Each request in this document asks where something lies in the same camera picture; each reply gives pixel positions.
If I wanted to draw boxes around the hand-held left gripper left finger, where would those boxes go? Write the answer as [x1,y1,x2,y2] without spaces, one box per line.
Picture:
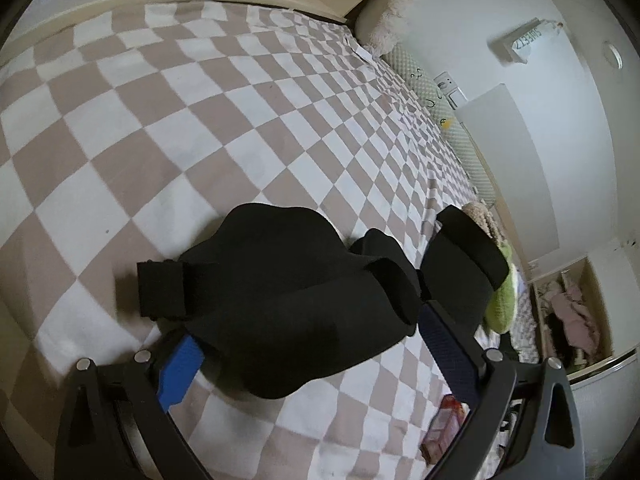
[54,335,213,480]

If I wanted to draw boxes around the black clothes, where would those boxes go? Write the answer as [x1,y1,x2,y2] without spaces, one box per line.
[545,312,576,366]

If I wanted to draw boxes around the white headboard panel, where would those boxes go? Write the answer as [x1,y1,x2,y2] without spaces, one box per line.
[455,82,563,261]

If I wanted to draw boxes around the black fabric pouch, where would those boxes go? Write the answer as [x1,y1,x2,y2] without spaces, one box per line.
[136,202,423,401]

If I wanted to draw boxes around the wooden clothes shelf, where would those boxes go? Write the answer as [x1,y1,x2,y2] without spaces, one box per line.
[527,242,631,376]

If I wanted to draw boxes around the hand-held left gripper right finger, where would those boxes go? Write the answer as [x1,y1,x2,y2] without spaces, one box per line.
[419,302,587,480]

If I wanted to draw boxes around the white hanging bag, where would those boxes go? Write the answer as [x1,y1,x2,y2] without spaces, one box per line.
[489,17,561,66]

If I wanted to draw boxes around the black fur-lined hat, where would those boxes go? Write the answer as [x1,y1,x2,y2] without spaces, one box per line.
[417,201,511,336]

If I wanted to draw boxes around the fluffy cream pillow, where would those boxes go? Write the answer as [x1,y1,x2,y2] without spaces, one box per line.
[352,0,426,56]

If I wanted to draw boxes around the pink clothes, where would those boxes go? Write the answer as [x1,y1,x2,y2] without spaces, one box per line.
[542,280,603,356]

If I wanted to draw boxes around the green bolster pillow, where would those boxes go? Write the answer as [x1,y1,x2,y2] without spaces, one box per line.
[387,42,498,208]

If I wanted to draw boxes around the wall socket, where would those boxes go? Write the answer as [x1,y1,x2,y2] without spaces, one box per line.
[432,72,468,108]

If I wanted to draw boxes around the avocado plush toy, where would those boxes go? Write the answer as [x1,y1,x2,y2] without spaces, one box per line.
[482,240,518,333]

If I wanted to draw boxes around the red cigarette box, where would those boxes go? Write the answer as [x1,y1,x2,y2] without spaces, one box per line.
[420,394,473,463]

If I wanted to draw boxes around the white wardrobe door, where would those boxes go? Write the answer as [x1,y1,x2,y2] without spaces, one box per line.
[570,345,640,480]

